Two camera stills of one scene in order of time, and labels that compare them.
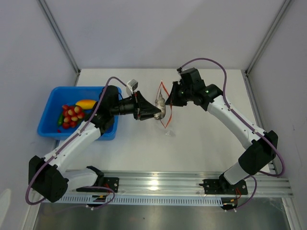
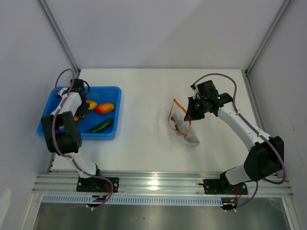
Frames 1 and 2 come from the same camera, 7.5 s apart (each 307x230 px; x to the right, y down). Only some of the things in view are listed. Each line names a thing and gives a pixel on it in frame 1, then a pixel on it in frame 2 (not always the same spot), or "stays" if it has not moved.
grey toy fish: (160, 103) -> (183, 131)
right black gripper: (172, 99) -> (191, 115)
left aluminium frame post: (45, 8) stays
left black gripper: (143, 109) -> (81, 112)
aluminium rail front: (173, 184) stays
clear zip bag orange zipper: (165, 122) -> (179, 127)
